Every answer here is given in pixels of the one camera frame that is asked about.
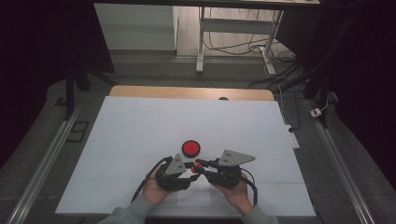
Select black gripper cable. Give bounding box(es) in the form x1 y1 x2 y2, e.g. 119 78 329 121
239 167 260 208
130 155 174 203

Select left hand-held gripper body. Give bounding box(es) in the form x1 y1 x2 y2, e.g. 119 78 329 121
154 152 192 192

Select black metal stand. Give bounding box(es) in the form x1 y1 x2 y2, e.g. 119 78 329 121
63 60 120 121
279 59 332 129

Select round red ink pad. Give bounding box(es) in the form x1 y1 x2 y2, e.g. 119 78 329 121
181 139 202 159

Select black floor socket plate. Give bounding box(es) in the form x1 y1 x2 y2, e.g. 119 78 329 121
65 120 91 144

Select white paper sheet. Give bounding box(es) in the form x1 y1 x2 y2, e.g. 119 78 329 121
176 173 213 207

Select white power strip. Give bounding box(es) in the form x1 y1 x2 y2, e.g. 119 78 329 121
285 124 301 150

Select person's right hand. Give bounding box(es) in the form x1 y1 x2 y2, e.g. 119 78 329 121
211 173 255 217

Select white metal desk frame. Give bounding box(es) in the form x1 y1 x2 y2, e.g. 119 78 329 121
195 5 286 76

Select person's left hand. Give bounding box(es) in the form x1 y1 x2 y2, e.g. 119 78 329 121
141 169 176 206

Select white cabinet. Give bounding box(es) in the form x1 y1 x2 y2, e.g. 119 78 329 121
93 3 178 51

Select black curtain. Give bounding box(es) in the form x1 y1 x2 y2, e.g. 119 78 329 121
0 0 115 169
276 0 396 191

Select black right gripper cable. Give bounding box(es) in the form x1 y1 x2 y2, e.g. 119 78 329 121
239 167 260 208

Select tangle of black floor cables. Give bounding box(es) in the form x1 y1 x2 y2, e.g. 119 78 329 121
203 7 301 90

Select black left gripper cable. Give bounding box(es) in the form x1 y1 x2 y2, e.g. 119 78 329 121
130 155 174 203

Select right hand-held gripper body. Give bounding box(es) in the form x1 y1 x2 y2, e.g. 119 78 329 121
203 149 257 189

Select aluminium floor rail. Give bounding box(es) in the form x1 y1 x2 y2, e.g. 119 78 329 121
6 105 82 224
305 99 376 224

